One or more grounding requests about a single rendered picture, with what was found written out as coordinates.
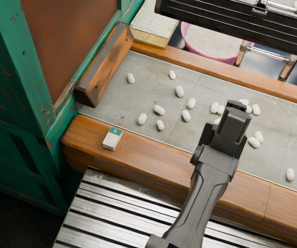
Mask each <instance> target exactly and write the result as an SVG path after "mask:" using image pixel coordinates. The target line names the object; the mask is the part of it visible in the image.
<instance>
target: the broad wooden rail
mask: <svg viewBox="0 0 297 248"><path fill-rule="evenodd" d="M111 127H114V128H117V129H120V130H122V131H123V134H122V136H121V138H120V140H119V142H118V144H117V146H116V148H115V150H114V151H113V150H110V149H107V148H105V147H103V146H102V143H103V141H104V139H105V137H106V136H107V134H108V132H109V130H110V128H111ZM60 144H61V147H62V149H63V152H64V155H65V158H66V161H67V164H68V167H69V168H71V169H73V170H76V171H79V172H81V173H85V171H86V169H87V166H88V165H89V166H92V167H94V168H97V169H99V170H97V169H95V170H97V171H100V172H102V173H105V174H107V175H110V176H112V177H115V178H119V179H122V180H125V181H129V182H132V183H135V184H138V185H141V186H144V187H146V188H149V189H151V190H154V191H157V192H159V193H162V194H164V195H167V196H169V197H172V198H175V199H177V200H180V201H182V202H185V201H186V199H187V196H188V194H189V191H190V182H191V176H192V174H193V171H194V169H195V166H193V165H192V164H191V163H190V160H191V157H192V154H190V153H187V152H184V151H182V150H179V149H176V148H173V147H171V146H168V145H165V144H162V143H160V142H157V141H154V140H151V139H149V138H146V137H143V136H140V135H138V134H135V133H132V132H129V131H126V130H124V129H121V128H118V127H115V126H113V125H110V124H107V123H104V122H101V121H99V120H96V119H93V118H90V117H87V116H85V115H82V114H79V115H76V116H74V117H73V119H72V120H71V122H70V124H69V125H68V127H67V128H66V130H65V132H64V133H63V135H62V137H61V138H60ZM94 168H93V169H94ZM212 213H213V214H216V215H219V216H221V217H224V218H227V219H229V220H232V221H234V222H237V223H240V224H242V225H245V226H247V227H250V228H253V229H255V230H258V231H260V232H263V233H266V234H268V235H270V236H273V237H275V238H278V239H281V240H283V241H286V242H283V241H281V240H278V241H280V242H283V243H285V244H288V245H291V246H293V247H296V248H297V192H295V191H292V190H290V189H287V188H284V187H281V186H278V185H275V184H273V183H270V182H267V181H264V180H262V179H259V178H256V177H253V176H251V175H248V174H245V173H242V172H240V171H236V173H235V175H234V177H233V179H232V182H229V184H228V186H227V188H226V191H225V192H224V194H223V196H222V197H221V198H220V199H219V200H218V201H217V202H216V204H215V206H214V208H213V211H212Z"/></svg>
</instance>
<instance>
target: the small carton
mask: <svg viewBox="0 0 297 248"><path fill-rule="evenodd" d="M122 134H123V131H122V130H120V129H117V128H114V127H111V128H110V130H109V132H108V134H107V136H106V137H105V139H104V141H103V143H102V146H103V147H105V148H107V149H110V150H113V151H114V150H115V148H116V146H117V144H118V142H119V140H120V138H121V136H122Z"/></svg>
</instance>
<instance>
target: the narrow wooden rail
mask: <svg viewBox="0 0 297 248"><path fill-rule="evenodd" d="M130 50H131V51H134V52H137V53H140V54H143V55H146V56H150V57H153V58H156V59H159V60H162V61H165V62H168V63H171V64H174V65H178V66H181V67H184V68H187V69H190V70H193V71H196V72H199V73H202V74H206V75H209V76H212V77H215V78H218V79H221V80H224V81H227V82H230V83H234V84H237V85H240V86H243V87H246V88H249V89H252V90H255V91H258V92H261V93H265V94H268V95H271V96H274V97H277V98H280V99H283V100H286V101H290V102H293V103H296V104H297V86H296V85H292V84H289V83H285V82H283V81H280V80H277V79H274V78H270V77H267V76H264V75H261V74H258V73H254V72H251V71H249V70H245V69H242V68H239V67H236V66H233V65H229V64H226V63H223V62H219V61H216V60H213V59H210V58H207V57H203V56H200V55H197V54H194V53H191V52H187V51H184V50H181V49H178V48H175V47H171V46H168V45H167V46H166V48H165V50H163V49H159V48H156V47H153V46H150V45H147V44H144V43H140V42H137V41H134V43H133V45H132V46H131V48H130Z"/></svg>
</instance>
